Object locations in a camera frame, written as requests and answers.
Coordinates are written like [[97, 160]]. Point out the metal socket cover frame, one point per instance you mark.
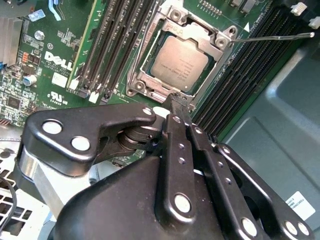
[[175, 30]]

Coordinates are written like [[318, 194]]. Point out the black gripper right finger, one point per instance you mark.
[[210, 160]]

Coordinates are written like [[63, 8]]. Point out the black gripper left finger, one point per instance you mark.
[[105, 117]]

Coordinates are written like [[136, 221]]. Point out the CPU with silver top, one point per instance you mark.
[[180, 62]]

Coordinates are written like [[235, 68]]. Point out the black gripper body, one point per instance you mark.
[[112, 212]]

